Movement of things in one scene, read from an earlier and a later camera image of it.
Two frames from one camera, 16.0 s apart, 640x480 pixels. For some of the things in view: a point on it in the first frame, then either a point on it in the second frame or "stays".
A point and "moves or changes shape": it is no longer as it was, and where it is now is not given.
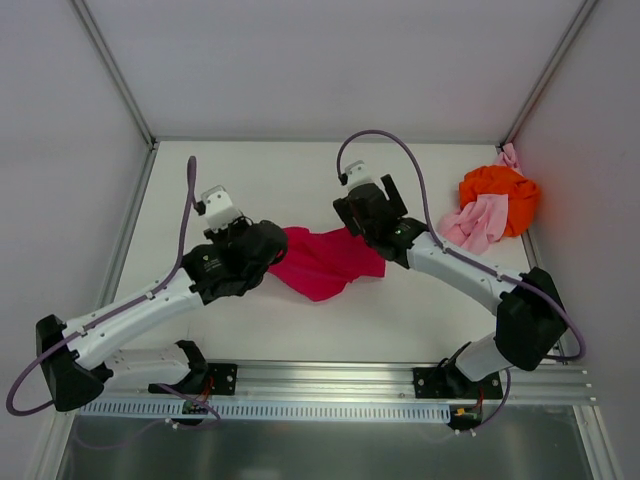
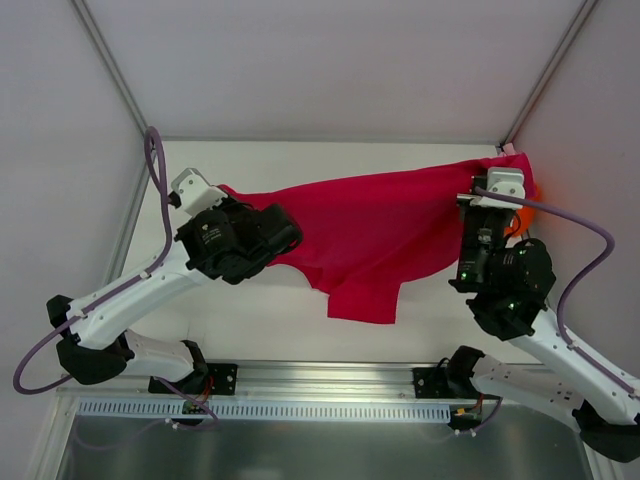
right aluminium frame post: x=536 y=94 stays
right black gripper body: x=368 y=201 -> x=486 y=218
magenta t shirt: x=322 y=264 moves or changes shape
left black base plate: x=205 y=378 stays
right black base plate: x=449 y=383 stays
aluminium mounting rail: x=378 y=384 stays
